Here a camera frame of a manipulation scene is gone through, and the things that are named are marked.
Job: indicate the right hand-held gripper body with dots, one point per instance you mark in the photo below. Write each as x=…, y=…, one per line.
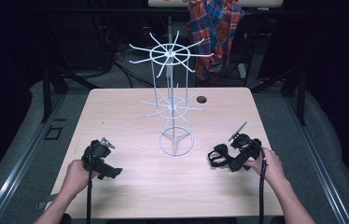
x=248, y=146

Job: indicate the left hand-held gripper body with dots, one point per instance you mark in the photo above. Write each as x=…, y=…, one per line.
x=98, y=151

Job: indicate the person's right hand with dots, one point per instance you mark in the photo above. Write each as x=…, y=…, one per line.
x=270, y=168

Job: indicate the person's left hand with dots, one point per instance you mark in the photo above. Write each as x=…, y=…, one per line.
x=76, y=175

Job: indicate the dark round table grommet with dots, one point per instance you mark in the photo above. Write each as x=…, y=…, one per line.
x=201, y=100

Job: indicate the black metal stand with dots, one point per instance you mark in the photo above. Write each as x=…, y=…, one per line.
x=297, y=90
x=49, y=87

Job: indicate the red blue plaid cloth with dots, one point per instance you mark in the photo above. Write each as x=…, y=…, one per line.
x=214, y=37

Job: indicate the black rectangular floor frame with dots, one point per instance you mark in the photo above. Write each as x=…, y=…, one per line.
x=53, y=133

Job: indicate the aluminium floor rail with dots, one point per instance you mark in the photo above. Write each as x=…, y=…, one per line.
x=17, y=174
x=322, y=168

